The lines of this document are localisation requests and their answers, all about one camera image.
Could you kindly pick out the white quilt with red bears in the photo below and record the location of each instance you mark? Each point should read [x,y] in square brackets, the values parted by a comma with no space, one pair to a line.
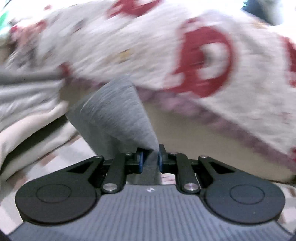
[234,70]

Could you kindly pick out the stack of folded grey clothes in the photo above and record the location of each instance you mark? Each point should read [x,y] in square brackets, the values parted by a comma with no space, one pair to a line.
[27,92]

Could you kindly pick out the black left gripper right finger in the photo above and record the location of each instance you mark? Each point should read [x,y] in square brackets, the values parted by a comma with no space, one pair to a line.
[227,192]

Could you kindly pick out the checkered storage bag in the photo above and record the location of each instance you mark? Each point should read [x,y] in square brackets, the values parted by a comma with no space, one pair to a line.
[72,152]

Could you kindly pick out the folded cream garment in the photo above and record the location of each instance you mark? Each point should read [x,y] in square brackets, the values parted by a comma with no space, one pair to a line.
[30,135]

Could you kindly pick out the grey knit garment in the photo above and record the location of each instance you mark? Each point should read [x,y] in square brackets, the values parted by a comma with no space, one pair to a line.
[113,120]

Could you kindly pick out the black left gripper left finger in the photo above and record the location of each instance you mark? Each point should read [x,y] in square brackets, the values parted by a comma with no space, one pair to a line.
[71,193]

